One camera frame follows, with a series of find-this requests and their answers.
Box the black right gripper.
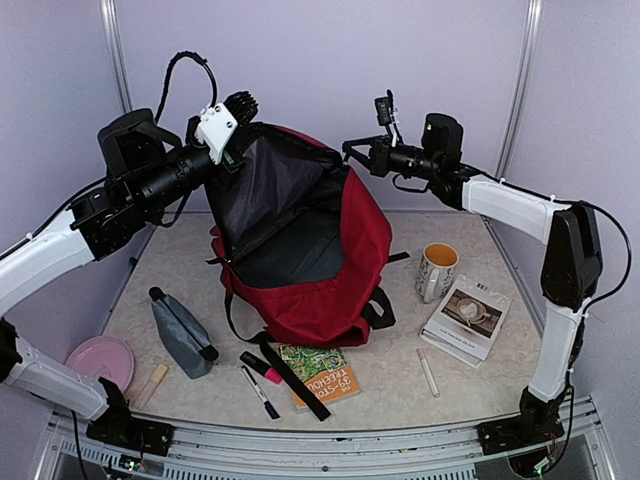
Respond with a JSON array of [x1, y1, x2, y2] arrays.
[[344, 133, 441, 179]]

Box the dark red student backpack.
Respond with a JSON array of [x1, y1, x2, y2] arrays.
[[205, 122, 396, 420]]

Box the white coffee photo notebook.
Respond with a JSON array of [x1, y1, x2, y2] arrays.
[[419, 275, 512, 369]]

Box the orange treehouse paperback book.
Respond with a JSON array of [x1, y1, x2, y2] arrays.
[[277, 344, 361, 404]]

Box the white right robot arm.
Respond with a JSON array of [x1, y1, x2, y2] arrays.
[[342, 113, 603, 404]]

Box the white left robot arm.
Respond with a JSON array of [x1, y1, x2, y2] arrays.
[[1, 103, 257, 445]]

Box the white floral mug orange inside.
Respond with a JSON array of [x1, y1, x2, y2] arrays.
[[415, 243, 459, 303]]

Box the grey pencil case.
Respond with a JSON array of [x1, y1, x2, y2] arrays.
[[149, 286, 219, 379]]

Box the pink black highlighter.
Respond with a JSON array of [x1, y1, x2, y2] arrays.
[[240, 351, 282, 385]]

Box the yellow capped clear tube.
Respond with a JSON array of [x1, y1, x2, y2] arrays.
[[134, 364, 169, 410]]

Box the pink capped pen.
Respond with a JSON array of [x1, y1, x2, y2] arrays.
[[416, 348, 440, 398]]

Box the pink plastic plate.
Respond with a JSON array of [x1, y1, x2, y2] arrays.
[[65, 336, 135, 392]]

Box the blue capped white marker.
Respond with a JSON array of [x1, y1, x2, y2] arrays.
[[241, 366, 280, 420]]

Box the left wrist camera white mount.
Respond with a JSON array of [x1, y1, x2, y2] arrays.
[[194, 91, 258, 165]]

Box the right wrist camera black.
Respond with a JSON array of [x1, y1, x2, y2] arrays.
[[374, 89, 404, 146]]

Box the aluminium corner post left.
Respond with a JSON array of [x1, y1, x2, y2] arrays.
[[99, 0, 132, 113]]

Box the aluminium corner post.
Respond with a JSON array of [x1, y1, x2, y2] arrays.
[[99, 0, 132, 113], [496, 0, 544, 178]]

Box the aluminium corner post right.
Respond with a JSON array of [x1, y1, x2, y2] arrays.
[[496, 0, 544, 178]]

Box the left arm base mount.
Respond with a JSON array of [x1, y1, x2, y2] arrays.
[[86, 377, 174, 457]]

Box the aluminium front frame rail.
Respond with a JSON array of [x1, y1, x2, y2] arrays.
[[34, 397, 616, 480]]

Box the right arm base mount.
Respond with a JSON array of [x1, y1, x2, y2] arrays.
[[477, 387, 569, 455]]

